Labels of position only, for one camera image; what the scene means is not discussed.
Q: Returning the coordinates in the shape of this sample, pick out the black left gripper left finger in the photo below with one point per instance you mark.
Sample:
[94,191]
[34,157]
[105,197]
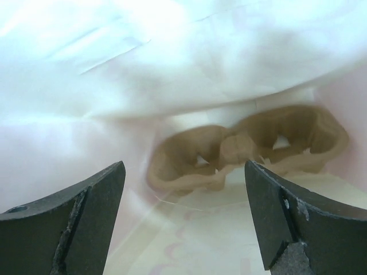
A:
[68,232]

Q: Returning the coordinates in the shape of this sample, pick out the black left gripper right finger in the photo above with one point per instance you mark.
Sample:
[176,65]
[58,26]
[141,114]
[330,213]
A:
[302,232]

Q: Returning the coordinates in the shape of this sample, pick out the pink and cream paper bag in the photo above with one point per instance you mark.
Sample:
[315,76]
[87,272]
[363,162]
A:
[85,84]

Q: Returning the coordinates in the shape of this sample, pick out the brown pulp cup carrier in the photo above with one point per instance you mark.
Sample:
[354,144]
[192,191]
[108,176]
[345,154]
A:
[285,140]

